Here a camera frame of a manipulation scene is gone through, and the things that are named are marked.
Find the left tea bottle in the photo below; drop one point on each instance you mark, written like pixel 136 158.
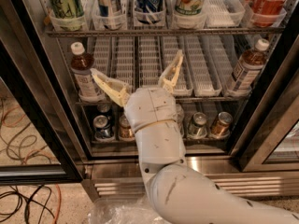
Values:
pixel 81 63

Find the right tea bottle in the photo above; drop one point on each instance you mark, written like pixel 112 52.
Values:
pixel 247 68

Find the glass fridge door left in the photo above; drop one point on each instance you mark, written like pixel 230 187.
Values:
pixel 34 71

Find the blue can bottom shelf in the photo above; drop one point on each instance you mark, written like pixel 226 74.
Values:
pixel 102 127

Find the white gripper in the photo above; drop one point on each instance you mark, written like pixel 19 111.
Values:
pixel 149 107

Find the tea bottle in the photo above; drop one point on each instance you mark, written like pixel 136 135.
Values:
pixel 247 68
pixel 81 63

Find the orange can bottom shelf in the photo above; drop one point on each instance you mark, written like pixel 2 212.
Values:
pixel 221 125

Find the blue pepsi can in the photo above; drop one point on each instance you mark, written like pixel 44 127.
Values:
pixel 149 11

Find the silver blue slim can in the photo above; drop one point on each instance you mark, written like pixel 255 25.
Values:
pixel 110 12

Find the clear plastic bin with bag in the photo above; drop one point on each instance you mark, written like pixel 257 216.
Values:
pixel 124 211

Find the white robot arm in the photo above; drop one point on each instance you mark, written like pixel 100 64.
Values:
pixel 177 193

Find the steel fridge base grille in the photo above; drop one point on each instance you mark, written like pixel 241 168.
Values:
pixel 121 179

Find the brown can bottom shelf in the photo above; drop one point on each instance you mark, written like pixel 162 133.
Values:
pixel 125 131

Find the green can top shelf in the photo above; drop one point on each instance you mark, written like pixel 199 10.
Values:
pixel 68 12

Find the red coca-cola can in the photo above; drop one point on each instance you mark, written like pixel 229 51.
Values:
pixel 264 13

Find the green silver can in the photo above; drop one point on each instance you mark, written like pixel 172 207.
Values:
pixel 197 126

